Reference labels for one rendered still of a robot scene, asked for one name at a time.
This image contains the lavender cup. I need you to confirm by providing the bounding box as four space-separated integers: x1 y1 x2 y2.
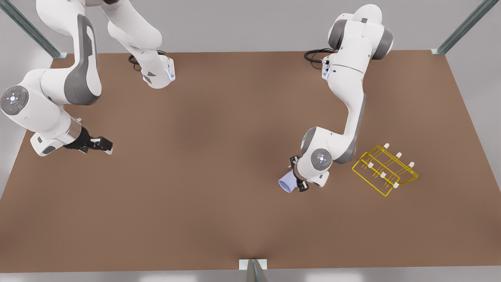
278 170 298 193

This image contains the yellow wire cup holder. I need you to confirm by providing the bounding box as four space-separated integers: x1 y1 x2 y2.
352 143 419 197

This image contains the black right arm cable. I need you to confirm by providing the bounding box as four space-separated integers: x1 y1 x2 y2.
128 50 166 72

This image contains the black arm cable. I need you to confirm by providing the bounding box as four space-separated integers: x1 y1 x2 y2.
304 48 335 70
128 50 166 72

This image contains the silver frame post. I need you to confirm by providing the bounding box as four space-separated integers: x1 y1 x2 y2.
431 0 500 55
0 0 68 59
239 258 268 282

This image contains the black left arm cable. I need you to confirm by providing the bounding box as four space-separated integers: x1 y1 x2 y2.
304 48 335 70

